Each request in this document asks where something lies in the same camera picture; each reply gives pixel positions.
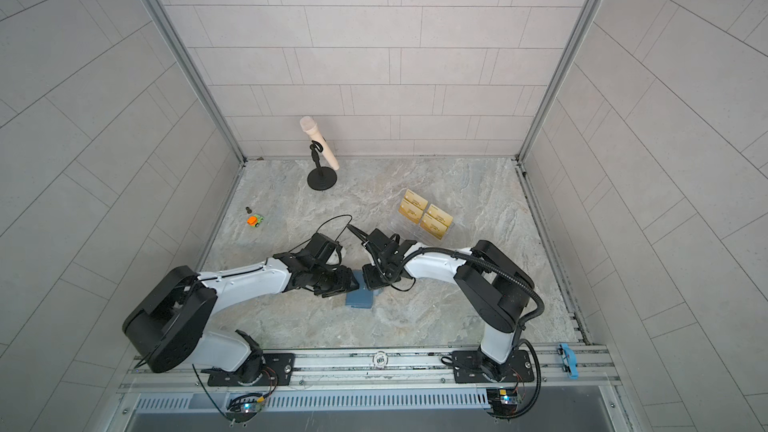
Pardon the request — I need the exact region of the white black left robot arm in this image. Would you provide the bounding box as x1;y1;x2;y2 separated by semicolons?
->
122;233;359;385

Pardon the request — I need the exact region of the aluminium mounting rail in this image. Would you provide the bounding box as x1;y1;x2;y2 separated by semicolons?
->
117;343;621;394

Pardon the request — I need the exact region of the right green circuit board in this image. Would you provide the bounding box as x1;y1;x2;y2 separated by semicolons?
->
486;388;522;419

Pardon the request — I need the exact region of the green circuit board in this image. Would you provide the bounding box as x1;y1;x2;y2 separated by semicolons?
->
227;393;266;423
486;388;522;419

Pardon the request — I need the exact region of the clear acrylic card tray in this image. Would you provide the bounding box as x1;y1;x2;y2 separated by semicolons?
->
398;189;454;240

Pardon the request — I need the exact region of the left green circuit board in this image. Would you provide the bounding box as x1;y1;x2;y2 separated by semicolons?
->
227;393;266;423

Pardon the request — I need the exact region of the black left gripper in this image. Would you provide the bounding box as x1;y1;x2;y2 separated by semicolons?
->
309;265;364;298

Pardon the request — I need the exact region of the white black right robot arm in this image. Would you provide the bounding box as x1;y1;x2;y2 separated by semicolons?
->
347;225;545;382

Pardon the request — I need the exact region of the blue clip on rail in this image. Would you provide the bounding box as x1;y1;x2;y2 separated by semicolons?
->
558;343;579;380

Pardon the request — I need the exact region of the green orange toy truck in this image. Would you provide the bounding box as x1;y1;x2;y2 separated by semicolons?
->
247;215;263;227

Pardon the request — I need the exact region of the black microphone stand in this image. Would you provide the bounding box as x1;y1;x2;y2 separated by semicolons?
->
307;141;337;191

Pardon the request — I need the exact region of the cream microphone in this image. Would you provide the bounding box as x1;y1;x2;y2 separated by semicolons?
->
300;116;340;171

